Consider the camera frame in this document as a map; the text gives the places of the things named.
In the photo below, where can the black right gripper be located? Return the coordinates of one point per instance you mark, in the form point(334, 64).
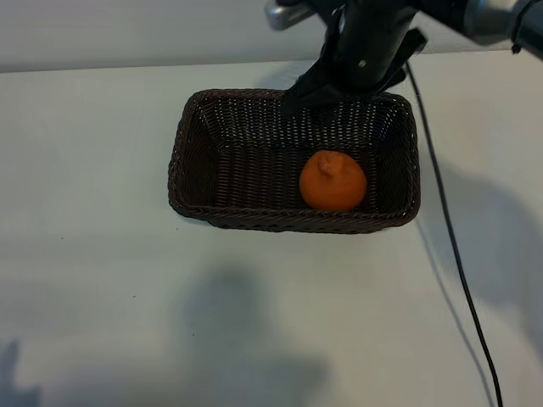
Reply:
point(369, 42)

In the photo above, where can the orange fruit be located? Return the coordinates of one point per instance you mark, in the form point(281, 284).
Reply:
point(331, 186)

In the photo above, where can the dark brown wicker basket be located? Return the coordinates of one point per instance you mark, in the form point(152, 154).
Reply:
point(237, 182)

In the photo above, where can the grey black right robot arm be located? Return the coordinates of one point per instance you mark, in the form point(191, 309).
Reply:
point(488, 17)

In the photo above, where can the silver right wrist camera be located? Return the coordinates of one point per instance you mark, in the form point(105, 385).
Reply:
point(282, 17)

